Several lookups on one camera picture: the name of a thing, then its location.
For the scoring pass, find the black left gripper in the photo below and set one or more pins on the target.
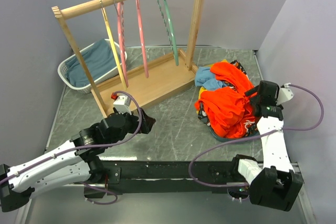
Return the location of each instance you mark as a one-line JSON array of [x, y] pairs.
[[147, 122]]

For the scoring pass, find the orange shorts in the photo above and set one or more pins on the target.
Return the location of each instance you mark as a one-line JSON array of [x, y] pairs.
[[225, 103]]

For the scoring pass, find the camouflage patterned shorts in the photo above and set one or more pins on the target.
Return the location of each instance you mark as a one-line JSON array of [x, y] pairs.
[[240, 68]]

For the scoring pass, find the pink hanger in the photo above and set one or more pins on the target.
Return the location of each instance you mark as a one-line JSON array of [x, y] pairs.
[[141, 34], [121, 40]]

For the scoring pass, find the blue-grey cloth in basket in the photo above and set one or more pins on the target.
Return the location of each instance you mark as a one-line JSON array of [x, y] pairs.
[[97, 61]]

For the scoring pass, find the yellow hanger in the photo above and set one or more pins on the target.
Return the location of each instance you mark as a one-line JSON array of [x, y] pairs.
[[115, 51]]

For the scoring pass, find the teal round tray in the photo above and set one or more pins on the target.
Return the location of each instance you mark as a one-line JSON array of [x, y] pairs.
[[224, 139]]

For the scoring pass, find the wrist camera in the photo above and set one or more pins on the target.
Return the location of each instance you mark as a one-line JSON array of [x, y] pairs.
[[285, 94], [121, 103]]

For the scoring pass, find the green hanger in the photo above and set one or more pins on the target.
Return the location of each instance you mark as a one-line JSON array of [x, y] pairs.
[[167, 19]]

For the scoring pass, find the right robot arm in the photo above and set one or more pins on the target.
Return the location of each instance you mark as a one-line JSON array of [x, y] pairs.
[[274, 185]]

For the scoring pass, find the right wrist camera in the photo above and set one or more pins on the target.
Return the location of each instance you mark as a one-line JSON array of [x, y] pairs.
[[285, 94]]

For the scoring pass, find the pink hanger right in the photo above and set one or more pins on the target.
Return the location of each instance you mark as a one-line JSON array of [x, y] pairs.
[[141, 34]]

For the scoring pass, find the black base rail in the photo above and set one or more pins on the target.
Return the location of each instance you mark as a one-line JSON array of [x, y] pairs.
[[129, 177]]

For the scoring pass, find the wooden clothes rack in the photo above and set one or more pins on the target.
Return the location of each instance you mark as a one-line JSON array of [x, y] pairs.
[[151, 82]]

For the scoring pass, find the pink hanger left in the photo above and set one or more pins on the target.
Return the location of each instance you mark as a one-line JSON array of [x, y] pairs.
[[121, 40]]

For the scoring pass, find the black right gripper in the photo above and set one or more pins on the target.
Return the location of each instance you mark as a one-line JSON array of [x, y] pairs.
[[251, 92]]

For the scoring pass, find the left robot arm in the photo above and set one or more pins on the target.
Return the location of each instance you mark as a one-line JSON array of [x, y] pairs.
[[77, 160]]

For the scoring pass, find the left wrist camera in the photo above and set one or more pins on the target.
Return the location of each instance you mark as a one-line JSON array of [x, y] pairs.
[[121, 103]]

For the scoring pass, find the light blue garment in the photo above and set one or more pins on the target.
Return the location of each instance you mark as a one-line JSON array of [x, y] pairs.
[[206, 79]]

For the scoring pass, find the aluminium rail right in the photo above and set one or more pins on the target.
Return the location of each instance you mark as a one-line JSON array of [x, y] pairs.
[[299, 171]]

